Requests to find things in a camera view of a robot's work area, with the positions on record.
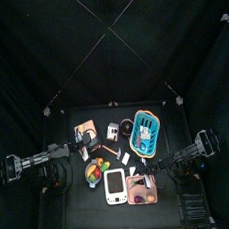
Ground small white card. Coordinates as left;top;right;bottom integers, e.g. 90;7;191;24
129;165;138;177

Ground green leafy toy vegetable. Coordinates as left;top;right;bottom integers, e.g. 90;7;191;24
127;178;146;189

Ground brown wooden cutting board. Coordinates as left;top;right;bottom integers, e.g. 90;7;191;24
72;119;101;155

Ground large white card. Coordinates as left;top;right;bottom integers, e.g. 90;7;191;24
120;151;132;167

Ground orange toy fruit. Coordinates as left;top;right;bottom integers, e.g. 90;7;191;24
95;156;105;167

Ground blue round toy piece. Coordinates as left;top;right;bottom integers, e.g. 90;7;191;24
137;141;149;153

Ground small grey white toy box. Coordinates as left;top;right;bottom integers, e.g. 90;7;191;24
104;121;122;143

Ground pink toy tray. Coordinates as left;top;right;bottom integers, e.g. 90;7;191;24
124;172;160;208

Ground yellow toy banana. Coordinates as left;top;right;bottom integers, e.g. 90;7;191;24
85;164;99;179

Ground purple toy eggplant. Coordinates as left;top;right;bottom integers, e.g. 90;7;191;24
133;194;147;205

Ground tan round toy food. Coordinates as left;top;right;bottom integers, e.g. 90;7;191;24
146;193;157;203

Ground red toy fruit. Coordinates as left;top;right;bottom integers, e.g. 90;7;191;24
92;166;104;181

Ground dark brown round toy donut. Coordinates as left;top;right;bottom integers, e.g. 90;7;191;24
118;117;136;138

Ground grey toy bowl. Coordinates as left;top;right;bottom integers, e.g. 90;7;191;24
82;157;106;190

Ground teal basket with orange rim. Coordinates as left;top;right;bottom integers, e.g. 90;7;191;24
125;107;165;161

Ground toy hammer with wooden handle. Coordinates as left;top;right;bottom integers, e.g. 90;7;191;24
101;142;124;163

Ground grey metal frame bracket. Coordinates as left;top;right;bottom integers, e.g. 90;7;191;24
41;106;52;118
174;94;185;107
106;100;120;108
219;12;229;24

